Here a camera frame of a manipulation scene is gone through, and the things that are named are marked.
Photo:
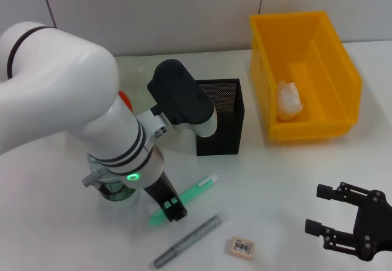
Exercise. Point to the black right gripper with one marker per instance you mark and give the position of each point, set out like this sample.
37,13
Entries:
373,225

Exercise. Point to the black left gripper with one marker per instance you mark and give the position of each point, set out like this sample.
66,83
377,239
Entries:
163,191

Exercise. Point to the silver grey marker pen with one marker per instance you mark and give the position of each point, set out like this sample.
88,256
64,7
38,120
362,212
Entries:
190,240

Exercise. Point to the mint green pen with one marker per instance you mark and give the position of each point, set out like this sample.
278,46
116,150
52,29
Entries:
199,186

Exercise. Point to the clear green-label water bottle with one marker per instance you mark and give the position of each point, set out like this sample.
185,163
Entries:
116,192

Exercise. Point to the beige eraser with barcode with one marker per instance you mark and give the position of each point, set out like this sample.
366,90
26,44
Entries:
242,248

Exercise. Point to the white paper ball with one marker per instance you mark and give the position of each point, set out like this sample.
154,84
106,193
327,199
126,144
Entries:
289,100

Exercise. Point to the orange fruit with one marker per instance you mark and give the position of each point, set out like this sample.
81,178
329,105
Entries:
126,100

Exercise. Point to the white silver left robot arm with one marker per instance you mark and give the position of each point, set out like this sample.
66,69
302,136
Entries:
61,93

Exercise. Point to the black mesh pen holder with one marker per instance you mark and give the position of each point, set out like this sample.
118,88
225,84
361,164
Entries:
228,136

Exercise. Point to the pale green glass fruit plate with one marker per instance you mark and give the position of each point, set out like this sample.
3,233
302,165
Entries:
137,74

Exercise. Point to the yellow plastic bin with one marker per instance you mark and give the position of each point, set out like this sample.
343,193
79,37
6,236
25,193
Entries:
333,68

